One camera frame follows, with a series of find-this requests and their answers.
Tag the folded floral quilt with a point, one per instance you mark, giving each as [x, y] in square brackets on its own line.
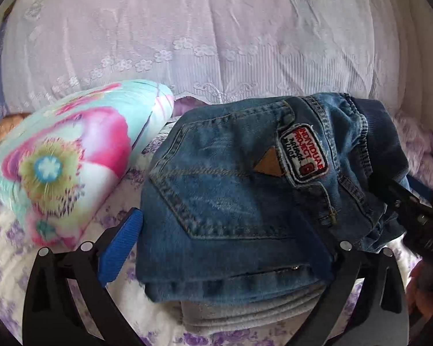
[75, 144]

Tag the white lace cover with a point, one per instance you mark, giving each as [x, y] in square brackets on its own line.
[216, 25]

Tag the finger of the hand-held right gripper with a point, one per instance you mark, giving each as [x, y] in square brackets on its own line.
[420, 189]
[400, 194]

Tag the blue denim pants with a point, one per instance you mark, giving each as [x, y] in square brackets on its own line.
[231, 205]

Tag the purple floral bed sheet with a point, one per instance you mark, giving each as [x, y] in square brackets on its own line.
[7, 277]

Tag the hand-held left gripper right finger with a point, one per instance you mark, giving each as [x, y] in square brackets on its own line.
[341, 270]

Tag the person's right hand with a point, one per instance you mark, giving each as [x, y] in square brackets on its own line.
[422, 295]

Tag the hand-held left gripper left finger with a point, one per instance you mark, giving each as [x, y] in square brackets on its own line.
[119, 248]

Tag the grey sweatshirt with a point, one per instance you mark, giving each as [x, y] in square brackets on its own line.
[245, 313]

